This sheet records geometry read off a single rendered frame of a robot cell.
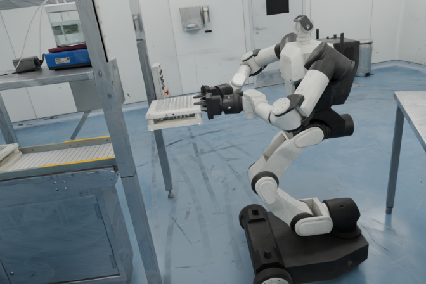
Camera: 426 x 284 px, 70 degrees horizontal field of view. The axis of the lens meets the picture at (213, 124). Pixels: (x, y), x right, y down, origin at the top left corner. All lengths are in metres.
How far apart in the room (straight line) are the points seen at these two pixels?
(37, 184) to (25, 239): 0.39
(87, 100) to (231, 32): 3.90
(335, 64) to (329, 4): 4.69
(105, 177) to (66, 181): 0.18
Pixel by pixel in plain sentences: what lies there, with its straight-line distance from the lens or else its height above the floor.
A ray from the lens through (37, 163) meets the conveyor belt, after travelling 1.73.
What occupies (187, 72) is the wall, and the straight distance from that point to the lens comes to 5.18.
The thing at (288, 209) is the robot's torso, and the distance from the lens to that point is 1.75.
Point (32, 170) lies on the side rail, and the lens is 1.60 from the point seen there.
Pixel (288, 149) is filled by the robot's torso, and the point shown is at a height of 0.76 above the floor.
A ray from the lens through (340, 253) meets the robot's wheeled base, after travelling 1.86.
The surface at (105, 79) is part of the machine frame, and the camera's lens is 1.26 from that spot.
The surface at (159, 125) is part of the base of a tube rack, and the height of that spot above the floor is 0.99.
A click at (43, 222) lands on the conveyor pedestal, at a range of 1.82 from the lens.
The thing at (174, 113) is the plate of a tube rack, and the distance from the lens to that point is 1.34.
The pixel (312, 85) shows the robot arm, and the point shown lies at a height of 1.14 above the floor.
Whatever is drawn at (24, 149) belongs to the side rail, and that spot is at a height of 0.85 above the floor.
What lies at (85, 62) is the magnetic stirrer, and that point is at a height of 1.29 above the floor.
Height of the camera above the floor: 1.45
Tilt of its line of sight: 21 degrees down
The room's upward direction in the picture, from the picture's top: 7 degrees counter-clockwise
